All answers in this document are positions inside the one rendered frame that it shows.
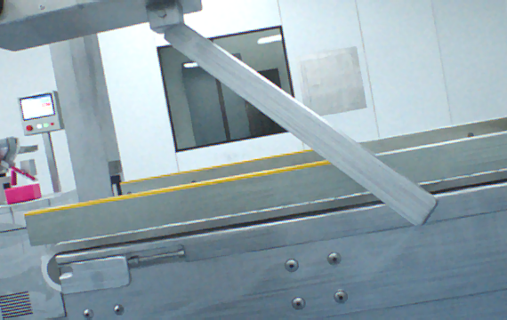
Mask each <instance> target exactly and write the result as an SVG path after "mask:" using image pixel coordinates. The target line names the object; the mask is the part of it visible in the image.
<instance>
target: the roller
mask: <svg viewBox="0 0 507 320"><path fill-rule="evenodd" d="M100 247H101V246H96V247H90V248H84V249H79V250H74V251H67V252H59V253H56V254H55V255H54V256H53V257H51V258H50V260H49V261H48V263H47V275H48V276H49V278H50V279H51V280H52V281H53V282H54V283H56V284H60V277H61V271H60V267H58V268H57V267H56V265H58V264H56V260H55V257H57V256H58V255H60V254H62V253H68V252H78V251H83V250H89V249H95V248H100Z"/></svg>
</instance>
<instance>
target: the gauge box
mask: <svg viewBox="0 0 507 320"><path fill-rule="evenodd" d="M165 1H170V0H3V10H2V11H1V13H0V48H2V50H3V49H5V50H9V51H13V52H16V51H20V50H26V49H30V48H35V47H39V46H44V45H48V44H52V43H56V42H61V41H66V40H70V39H74V38H79V37H84V36H92V35H93V34H97V33H101V32H106V31H110V30H115V29H120V28H129V27H132V26H136V25H137V24H142V23H147V22H149V20H148V14H147V10H146V5H148V4H157V3H162V2H165ZM176 1H178V2H179V3H180V4H181V5H182V10H183V15H187V14H188V13H193V12H201V11H202V10H203V5H202V1H201V0H176Z"/></svg>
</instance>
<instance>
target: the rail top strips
mask: <svg viewBox="0 0 507 320"><path fill-rule="evenodd" d="M311 150H314V149H312V148H308V149H302V150H297V152H292V153H285V154H281V155H274V156H265V157H259V158H254V159H247V160H243V161H236V162H231V163H226V164H221V165H216V166H211V167H205V168H199V169H194V170H188V171H183V172H173V173H167V174H161V175H157V176H150V177H145V178H141V179H140V180H129V181H125V182H121V183H120V185H122V184H126V183H132V182H138V181H143V180H153V179H154V178H159V177H164V176H170V175H175V174H180V173H186V172H197V171H202V170H207V169H213V168H218V167H223V166H230V165H234V164H240V163H245V162H252V161H256V160H262V159H268V158H272V157H279V156H289V155H294V154H300V153H306V152H310V151H311ZM327 164H331V163H330V162H329V161H327V160H324V161H317V162H312V163H306V164H302V165H296V166H290V167H285V168H279V169H274V170H268V171H262V172H253V173H247V174H241V175H235V176H229V177H225V179H218V180H208V181H202V182H198V183H191V184H186V185H180V186H175V187H169V188H159V189H153V190H148V191H142V192H137V194H135V193H131V195H126V196H115V197H110V198H104V199H100V200H93V201H88V202H82V203H78V204H67V205H62V206H56V207H52V208H45V209H40V210H34V211H30V212H25V213H23V214H24V216H28V215H32V214H38V213H43V212H54V211H58V210H64V209H69V208H76V207H81V206H86V205H91V204H102V203H107V202H112V201H118V200H124V199H129V198H135V197H141V196H150V195H156V194H162V193H168V191H173V190H178V189H185V188H194V187H200V186H205V185H212V184H217V183H223V182H228V181H233V180H244V179H250V177H255V176H261V175H267V174H272V173H279V172H288V171H294V170H300V169H306V168H311V167H316V166H322V165H327Z"/></svg>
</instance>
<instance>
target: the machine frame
mask: <svg viewBox="0 0 507 320"><path fill-rule="evenodd" d="M49 49H50V54H51V58H52V67H53V72H54V76H55V81H56V86H57V91H58V95H59V101H60V109H61V113H62V119H63V123H64V128H65V133H66V138H67V143H68V152H69V156H70V161H71V166H72V171H73V175H74V180H75V185H76V189H77V193H78V199H79V203H82V202H88V201H93V200H100V199H104V198H110V197H113V191H112V187H111V181H110V176H112V175H117V174H120V175H121V181H122V182H125V176H124V171H122V172H120V173H113V174H111V173H110V169H109V161H114V160H121V156H120V151H119V146H118V145H117V144H118V141H117V137H116V132H115V127H114V123H113V117H112V112H111V107H110V102H109V94H108V88H107V84H106V78H105V74H104V68H103V64H102V59H101V50H100V46H99V40H98V35H97V34H93V35H92V36H84V37H79V38H74V39H70V40H66V41H61V42H56V43H52V44H49Z"/></svg>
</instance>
